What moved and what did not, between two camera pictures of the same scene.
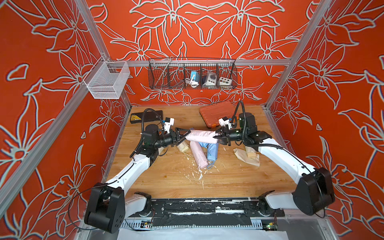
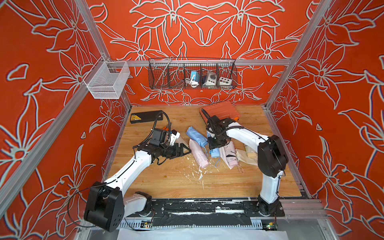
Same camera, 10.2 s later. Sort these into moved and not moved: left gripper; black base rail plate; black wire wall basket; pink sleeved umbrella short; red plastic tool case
Moved: pink sleeved umbrella short; left gripper
Not moved: black base rail plate; black wire wall basket; red plastic tool case
